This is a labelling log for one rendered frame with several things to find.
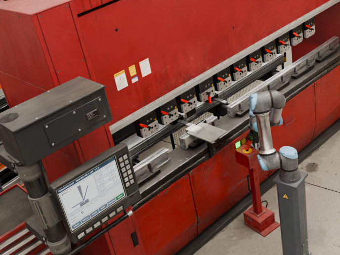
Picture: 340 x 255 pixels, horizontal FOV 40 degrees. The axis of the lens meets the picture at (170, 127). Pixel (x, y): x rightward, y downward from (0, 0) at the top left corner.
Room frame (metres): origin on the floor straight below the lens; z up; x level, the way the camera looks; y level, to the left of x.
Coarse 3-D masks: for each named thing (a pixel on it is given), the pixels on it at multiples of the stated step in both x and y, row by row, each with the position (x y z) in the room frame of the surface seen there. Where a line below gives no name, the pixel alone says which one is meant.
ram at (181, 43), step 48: (144, 0) 3.03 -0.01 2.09; (192, 0) 3.28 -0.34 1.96; (240, 0) 3.57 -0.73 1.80; (288, 0) 3.94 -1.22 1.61; (336, 0) 4.39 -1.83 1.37; (96, 48) 2.77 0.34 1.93; (144, 48) 2.98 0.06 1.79; (192, 48) 3.23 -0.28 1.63; (240, 48) 3.54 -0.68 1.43; (144, 96) 2.93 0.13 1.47
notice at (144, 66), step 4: (144, 60) 2.97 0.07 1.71; (148, 60) 2.99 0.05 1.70; (140, 64) 2.94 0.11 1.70; (144, 64) 2.96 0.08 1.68; (148, 64) 2.98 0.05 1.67; (140, 68) 2.94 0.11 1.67; (144, 68) 2.96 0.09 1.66; (148, 68) 2.98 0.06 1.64; (144, 72) 2.95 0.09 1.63; (148, 72) 2.97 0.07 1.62; (144, 76) 2.95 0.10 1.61
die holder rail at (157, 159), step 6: (162, 150) 3.01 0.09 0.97; (150, 156) 2.95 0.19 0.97; (156, 156) 2.94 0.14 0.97; (162, 156) 2.97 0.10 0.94; (144, 162) 2.90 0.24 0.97; (150, 162) 2.89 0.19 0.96; (156, 162) 2.93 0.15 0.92; (162, 162) 2.96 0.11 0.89; (138, 168) 2.83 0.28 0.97; (144, 168) 2.85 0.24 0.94; (150, 168) 2.91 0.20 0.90; (138, 174) 2.82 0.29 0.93
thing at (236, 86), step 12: (276, 60) 4.22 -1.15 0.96; (252, 72) 4.01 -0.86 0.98; (264, 72) 4.11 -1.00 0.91; (240, 84) 3.89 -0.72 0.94; (228, 96) 3.79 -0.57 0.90; (204, 108) 3.60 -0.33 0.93; (192, 120) 3.52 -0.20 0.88; (156, 132) 3.28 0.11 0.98; (168, 132) 3.35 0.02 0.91; (132, 144) 3.16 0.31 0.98; (144, 144) 3.19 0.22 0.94; (132, 156) 3.11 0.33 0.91
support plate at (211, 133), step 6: (204, 126) 3.17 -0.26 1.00; (210, 126) 3.15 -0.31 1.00; (192, 132) 3.12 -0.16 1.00; (204, 132) 3.09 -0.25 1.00; (210, 132) 3.07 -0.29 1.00; (216, 132) 3.05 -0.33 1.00; (222, 132) 3.03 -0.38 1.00; (204, 138) 3.00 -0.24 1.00; (210, 138) 2.98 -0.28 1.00; (216, 138) 2.96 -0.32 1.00
